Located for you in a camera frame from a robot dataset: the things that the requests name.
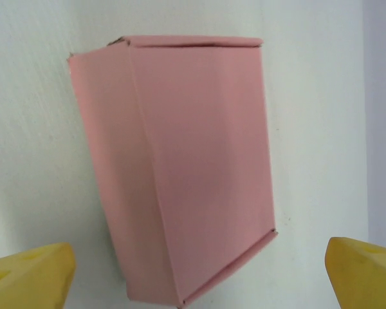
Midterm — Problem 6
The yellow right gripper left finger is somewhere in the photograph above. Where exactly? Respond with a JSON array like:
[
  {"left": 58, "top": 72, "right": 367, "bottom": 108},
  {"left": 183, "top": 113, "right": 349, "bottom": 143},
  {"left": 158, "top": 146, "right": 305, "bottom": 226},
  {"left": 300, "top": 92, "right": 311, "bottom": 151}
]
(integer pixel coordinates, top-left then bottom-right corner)
[{"left": 0, "top": 242, "right": 77, "bottom": 309}]

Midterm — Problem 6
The pink paper box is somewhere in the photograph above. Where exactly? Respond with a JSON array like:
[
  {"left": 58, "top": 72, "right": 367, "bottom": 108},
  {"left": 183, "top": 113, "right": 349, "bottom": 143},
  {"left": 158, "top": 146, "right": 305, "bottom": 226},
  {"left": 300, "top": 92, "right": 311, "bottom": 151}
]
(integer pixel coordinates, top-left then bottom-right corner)
[{"left": 67, "top": 35, "right": 279, "bottom": 307}]

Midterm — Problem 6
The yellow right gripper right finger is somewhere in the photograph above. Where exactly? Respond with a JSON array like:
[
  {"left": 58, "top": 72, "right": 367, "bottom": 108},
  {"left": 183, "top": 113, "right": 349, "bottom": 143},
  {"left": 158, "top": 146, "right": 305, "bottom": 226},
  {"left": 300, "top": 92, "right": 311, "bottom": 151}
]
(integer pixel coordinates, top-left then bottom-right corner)
[{"left": 324, "top": 236, "right": 386, "bottom": 309}]

